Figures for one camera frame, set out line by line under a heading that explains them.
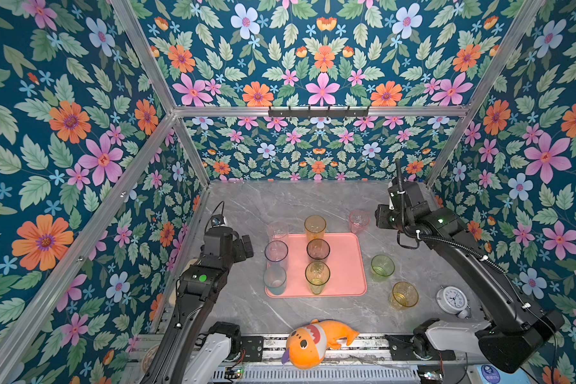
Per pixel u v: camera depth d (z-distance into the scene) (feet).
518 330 1.24
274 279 2.80
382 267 2.93
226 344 2.01
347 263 2.99
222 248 1.81
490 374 2.14
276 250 2.85
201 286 1.58
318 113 3.03
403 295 2.75
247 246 2.24
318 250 2.75
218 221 2.09
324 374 2.51
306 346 2.18
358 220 3.43
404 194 1.69
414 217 1.68
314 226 3.07
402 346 2.40
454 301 2.58
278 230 3.30
